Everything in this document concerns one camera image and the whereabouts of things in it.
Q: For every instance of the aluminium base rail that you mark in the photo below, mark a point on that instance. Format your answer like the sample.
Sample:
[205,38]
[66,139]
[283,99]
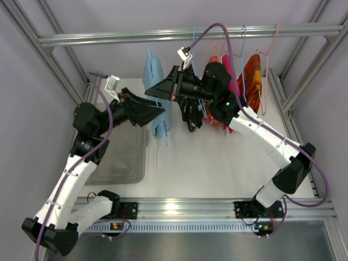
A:
[216,209]

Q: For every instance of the orange yellow patterned garment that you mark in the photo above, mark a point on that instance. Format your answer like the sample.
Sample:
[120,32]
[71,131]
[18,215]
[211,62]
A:
[252,81]

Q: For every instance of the pink hanger middle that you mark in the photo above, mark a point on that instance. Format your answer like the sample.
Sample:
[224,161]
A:
[219,48]

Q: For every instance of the light blue trousers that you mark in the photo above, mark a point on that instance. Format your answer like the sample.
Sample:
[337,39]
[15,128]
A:
[159,103]

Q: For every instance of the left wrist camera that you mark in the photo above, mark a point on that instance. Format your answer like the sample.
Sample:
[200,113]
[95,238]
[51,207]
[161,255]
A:
[111,86]

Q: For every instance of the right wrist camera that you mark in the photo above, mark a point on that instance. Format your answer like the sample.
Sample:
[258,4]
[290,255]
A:
[186,56]

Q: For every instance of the aluminium frame post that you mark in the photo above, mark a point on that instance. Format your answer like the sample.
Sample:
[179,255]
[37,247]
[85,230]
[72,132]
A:
[312,104]
[26,27]

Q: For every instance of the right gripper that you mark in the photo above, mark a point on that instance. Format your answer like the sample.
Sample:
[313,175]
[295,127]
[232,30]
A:
[176,84]

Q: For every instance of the aluminium hanging rail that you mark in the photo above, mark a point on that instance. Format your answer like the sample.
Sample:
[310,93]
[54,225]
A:
[285,30]

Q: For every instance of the right aluminium frame post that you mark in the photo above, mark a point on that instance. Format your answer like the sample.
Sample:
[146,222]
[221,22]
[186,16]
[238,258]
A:
[312,104]

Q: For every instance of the black white patterned garment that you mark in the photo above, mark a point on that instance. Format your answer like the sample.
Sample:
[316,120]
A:
[192,113]

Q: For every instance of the magenta garment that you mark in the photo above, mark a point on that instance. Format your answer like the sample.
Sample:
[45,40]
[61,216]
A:
[227,64]

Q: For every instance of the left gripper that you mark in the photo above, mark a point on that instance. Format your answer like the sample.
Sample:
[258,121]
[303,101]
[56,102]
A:
[129,109]

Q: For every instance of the left aluminium frame post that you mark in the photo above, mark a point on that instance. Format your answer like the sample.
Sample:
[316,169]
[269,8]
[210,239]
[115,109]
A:
[26,27]

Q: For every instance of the orange red patterned garment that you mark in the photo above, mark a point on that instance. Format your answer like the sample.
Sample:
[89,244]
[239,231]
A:
[209,118]

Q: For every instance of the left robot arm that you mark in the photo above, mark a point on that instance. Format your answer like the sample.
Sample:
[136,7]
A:
[55,226]

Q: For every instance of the clear plastic bin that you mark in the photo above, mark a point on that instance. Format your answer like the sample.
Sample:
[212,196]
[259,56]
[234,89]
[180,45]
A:
[124,159]

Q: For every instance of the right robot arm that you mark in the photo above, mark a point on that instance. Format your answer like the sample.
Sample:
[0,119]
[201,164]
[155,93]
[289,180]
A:
[292,158]

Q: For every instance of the slotted cable duct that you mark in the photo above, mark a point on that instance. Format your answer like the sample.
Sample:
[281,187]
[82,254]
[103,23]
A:
[179,227]

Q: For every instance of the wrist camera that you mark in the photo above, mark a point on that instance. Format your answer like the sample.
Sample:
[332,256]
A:
[111,86]
[186,56]

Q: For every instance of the pink hanger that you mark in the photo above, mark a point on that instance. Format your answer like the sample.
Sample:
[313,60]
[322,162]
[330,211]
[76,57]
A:
[219,48]
[263,97]

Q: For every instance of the pink hanger rightmost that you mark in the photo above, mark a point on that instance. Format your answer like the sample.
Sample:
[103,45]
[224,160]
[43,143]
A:
[263,97]

